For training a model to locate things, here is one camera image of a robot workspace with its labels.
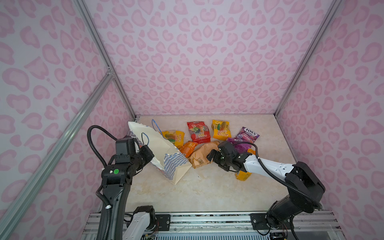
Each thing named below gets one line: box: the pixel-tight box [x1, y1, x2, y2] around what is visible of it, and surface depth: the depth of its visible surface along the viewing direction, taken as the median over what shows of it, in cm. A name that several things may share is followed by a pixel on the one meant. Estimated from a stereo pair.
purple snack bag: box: [226, 137, 254, 154], surface depth 90 cm
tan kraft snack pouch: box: [187, 140, 220, 169], surface depth 92 cm
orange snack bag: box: [177, 141, 199, 158], surface depth 95 cm
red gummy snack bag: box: [187, 121, 211, 145], surface depth 105 cm
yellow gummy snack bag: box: [161, 130, 185, 149], surface depth 103 cm
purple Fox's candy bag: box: [235, 126, 260, 143], surface depth 106 cm
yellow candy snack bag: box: [211, 120, 231, 141], surface depth 104 cm
